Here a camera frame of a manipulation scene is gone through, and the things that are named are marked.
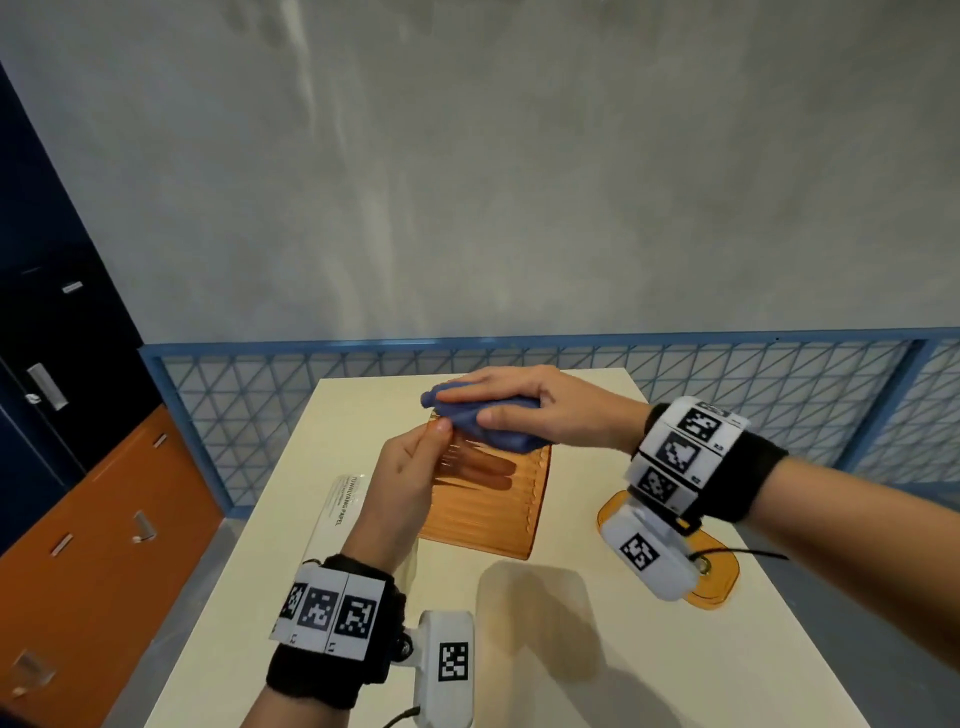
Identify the blue cleaning cloth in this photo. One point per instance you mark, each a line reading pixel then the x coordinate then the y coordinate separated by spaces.
pixel 457 416

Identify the dark blue locker bank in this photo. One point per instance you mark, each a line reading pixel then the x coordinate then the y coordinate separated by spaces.
pixel 67 337

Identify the orange transparent tissue box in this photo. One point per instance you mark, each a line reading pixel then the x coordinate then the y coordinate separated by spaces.
pixel 495 517

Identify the orange slotted lid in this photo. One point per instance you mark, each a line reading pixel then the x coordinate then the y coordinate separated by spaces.
pixel 716 581

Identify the black wristband with marker tags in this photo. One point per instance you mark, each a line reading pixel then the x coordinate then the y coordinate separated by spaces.
pixel 697 457
pixel 330 622

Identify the cat print tissue pack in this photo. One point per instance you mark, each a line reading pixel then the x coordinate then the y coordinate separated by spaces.
pixel 337 517

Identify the orange locker cabinet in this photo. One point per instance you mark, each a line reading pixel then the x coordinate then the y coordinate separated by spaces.
pixel 97 585

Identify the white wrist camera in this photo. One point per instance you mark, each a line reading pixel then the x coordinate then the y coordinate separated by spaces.
pixel 645 555
pixel 450 660

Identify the person's left forearm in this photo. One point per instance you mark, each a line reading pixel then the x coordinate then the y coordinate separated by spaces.
pixel 300 712

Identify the person's left hand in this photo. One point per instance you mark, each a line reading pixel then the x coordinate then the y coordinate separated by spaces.
pixel 397 495

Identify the person's right hand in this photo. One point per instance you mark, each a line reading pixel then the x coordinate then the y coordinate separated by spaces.
pixel 577 412

